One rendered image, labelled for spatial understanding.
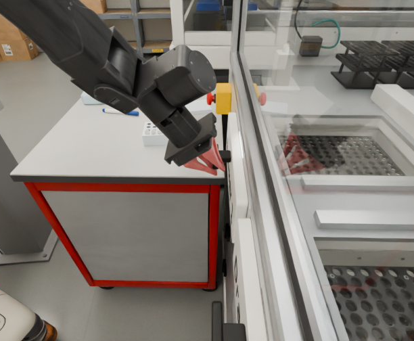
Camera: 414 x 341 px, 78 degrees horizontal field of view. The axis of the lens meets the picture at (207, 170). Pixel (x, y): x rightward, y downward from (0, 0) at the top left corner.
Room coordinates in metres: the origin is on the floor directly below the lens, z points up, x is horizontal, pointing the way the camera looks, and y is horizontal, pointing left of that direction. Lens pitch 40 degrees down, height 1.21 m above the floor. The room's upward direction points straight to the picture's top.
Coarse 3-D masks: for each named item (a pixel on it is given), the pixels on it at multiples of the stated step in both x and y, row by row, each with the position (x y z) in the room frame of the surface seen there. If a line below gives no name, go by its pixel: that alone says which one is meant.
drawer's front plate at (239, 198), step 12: (228, 120) 0.53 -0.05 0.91; (228, 132) 0.51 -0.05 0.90; (228, 144) 0.48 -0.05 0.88; (240, 156) 0.37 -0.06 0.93; (240, 168) 0.34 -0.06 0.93; (228, 180) 0.42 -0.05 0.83; (240, 180) 0.31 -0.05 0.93; (240, 192) 0.28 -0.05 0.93; (240, 204) 0.26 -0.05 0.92; (240, 216) 0.26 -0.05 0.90
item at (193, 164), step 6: (198, 156) 0.39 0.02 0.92; (192, 162) 0.34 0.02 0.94; (198, 162) 0.35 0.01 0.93; (204, 162) 0.38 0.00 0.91; (210, 162) 0.38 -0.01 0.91; (192, 168) 0.34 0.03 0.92; (198, 168) 0.35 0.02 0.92; (204, 168) 0.35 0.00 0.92; (210, 168) 0.36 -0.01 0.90; (216, 174) 0.37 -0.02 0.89
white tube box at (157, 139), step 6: (144, 126) 0.70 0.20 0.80; (150, 126) 0.70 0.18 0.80; (144, 132) 0.66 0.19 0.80; (150, 132) 0.66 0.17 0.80; (156, 132) 0.66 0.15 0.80; (144, 138) 0.64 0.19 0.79; (150, 138) 0.65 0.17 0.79; (156, 138) 0.65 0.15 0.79; (162, 138) 0.65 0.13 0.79; (144, 144) 0.64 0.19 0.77; (150, 144) 0.65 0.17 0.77; (156, 144) 0.65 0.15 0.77; (162, 144) 0.65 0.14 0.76
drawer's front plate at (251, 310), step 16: (240, 224) 0.22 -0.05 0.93; (240, 240) 0.19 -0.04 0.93; (240, 256) 0.17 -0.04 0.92; (240, 272) 0.16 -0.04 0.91; (256, 272) 0.15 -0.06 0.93; (240, 288) 0.15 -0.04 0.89; (256, 288) 0.13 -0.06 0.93; (240, 304) 0.13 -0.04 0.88; (256, 304) 0.11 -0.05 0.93; (240, 320) 0.12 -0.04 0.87; (256, 320) 0.10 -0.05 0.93; (256, 336) 0.08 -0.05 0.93
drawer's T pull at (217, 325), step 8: (216, 304) 0.12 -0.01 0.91; (216, 312) 0.11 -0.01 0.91; (216, 320) 0.10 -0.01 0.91; (216, 328) 0.10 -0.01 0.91; (224, 328) 0.10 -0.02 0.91; (232, 328) 0.10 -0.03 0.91; (240, 328) 0.10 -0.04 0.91; (216, 336) 0.09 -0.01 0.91; (224, 336) 0.09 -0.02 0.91; (232, 336) 0.09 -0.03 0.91; (240, 336) 0.09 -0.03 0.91
